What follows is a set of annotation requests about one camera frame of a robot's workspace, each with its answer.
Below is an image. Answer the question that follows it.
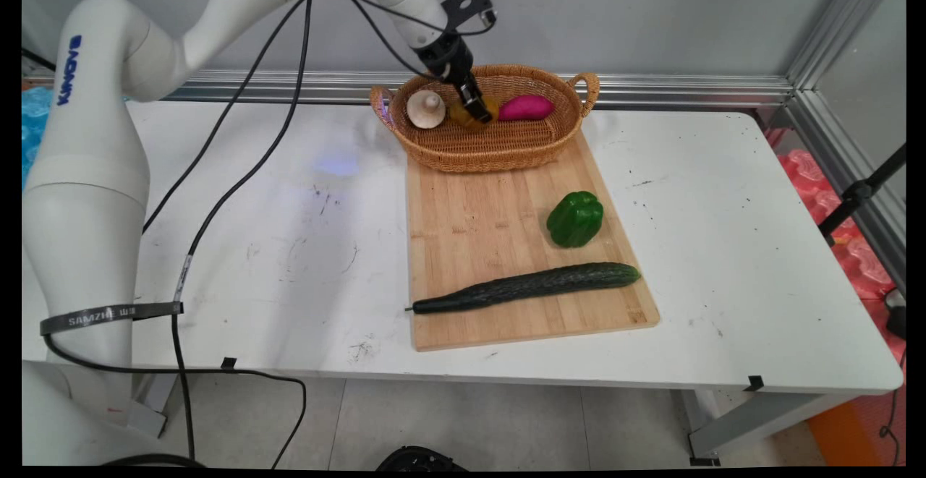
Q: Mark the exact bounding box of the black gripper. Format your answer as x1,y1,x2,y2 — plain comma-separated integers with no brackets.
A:
415,32,495,124

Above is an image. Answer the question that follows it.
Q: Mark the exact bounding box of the yellow toy vegetable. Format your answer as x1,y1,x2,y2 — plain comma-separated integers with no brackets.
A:
449,96,500,130

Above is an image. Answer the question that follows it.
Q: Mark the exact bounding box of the beige toy mushroom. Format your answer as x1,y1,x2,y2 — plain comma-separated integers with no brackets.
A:
406,90,447,130

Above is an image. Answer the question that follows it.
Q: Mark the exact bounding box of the purple toy sweet potato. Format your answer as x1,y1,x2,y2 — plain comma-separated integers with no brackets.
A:
497,94,556,122

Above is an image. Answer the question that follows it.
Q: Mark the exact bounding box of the bamboo cutting board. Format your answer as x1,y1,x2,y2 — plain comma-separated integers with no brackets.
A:
405,129,660,353

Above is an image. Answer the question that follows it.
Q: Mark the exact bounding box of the green toy bell pepper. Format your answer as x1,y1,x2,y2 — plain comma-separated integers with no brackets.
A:
546,190,605,249

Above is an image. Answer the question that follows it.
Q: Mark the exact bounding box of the dark green toy cucumber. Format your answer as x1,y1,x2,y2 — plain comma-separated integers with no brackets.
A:
404,262,642,315

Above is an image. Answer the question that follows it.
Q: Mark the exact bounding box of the black round floor object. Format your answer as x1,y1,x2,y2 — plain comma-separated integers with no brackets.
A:
375,445,470,473

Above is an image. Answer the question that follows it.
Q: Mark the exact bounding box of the black tripod leg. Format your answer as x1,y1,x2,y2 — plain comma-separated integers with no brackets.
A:
817,144,906,240

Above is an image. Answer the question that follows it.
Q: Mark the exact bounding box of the red foam mat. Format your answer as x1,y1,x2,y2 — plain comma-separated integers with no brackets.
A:
765,128,906,363

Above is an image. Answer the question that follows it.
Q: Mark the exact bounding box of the white table leg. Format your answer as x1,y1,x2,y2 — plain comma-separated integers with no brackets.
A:
680,388,862,467

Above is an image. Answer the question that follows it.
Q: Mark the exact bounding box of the blue foam mat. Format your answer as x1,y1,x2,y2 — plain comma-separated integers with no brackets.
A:
22,86,56,188

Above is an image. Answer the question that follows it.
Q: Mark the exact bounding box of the aluminium frame rail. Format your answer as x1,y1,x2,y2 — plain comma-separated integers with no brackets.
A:
163,69,797,108

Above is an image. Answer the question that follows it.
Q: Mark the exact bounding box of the woven wicker basket with handles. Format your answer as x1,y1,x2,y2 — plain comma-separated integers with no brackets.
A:
370,64,601,174

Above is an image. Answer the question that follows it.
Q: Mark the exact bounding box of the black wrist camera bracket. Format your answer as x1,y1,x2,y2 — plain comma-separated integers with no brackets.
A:
441,0,498,35

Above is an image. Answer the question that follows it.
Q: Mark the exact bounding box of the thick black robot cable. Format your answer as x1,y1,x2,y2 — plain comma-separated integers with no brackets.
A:
42,0,338,470

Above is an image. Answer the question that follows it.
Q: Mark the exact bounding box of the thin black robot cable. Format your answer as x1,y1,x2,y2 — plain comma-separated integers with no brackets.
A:
142,0,313,236

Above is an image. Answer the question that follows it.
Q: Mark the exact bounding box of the aluminium frame post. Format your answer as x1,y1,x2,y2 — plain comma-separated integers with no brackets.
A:
785,0,906,92

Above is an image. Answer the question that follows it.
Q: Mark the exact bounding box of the grey velcro cable strap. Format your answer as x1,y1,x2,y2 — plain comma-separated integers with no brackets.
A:
39,302,184,337

